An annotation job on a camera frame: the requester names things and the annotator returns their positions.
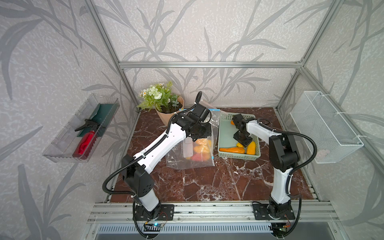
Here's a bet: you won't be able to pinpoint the orange yellow mango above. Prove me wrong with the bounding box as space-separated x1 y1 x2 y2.
194 145 211 154

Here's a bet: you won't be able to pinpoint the red yellow mango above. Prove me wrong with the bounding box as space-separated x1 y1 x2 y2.
191 153 212 162

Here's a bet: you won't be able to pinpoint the clear zip-top bag blue zipper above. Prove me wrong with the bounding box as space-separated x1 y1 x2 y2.
191 109 221 168

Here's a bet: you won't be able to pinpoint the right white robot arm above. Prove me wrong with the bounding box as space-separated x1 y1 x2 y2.
232 114 318 220

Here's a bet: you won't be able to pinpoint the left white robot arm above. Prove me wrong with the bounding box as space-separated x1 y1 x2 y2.
102 91 212 219

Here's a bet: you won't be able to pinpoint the yellow mango front right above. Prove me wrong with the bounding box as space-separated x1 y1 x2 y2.
246 141 256 155

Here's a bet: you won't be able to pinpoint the green plastic basket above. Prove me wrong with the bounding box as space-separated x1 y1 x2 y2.
218 111 261 161

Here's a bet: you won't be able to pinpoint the potted white flower plant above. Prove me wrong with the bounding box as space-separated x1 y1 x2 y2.
138 82 184 126

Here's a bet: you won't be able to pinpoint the green book in tray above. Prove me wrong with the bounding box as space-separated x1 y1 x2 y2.
77 103 120 137

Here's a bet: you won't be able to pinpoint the red black pruning shears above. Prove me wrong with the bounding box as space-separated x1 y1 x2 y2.
72 119 100 160

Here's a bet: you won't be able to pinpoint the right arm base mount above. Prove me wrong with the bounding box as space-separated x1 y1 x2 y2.
252 201 296 221

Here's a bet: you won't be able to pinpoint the white wire mesh basket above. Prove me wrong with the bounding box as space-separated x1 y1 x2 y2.
290 91 364 164

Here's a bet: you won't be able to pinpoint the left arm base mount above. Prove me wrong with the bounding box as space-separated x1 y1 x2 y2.
133 204 175 221

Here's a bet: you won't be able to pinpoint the clear wall-mounted tray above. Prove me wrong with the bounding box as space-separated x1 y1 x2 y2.
43 94 120 163

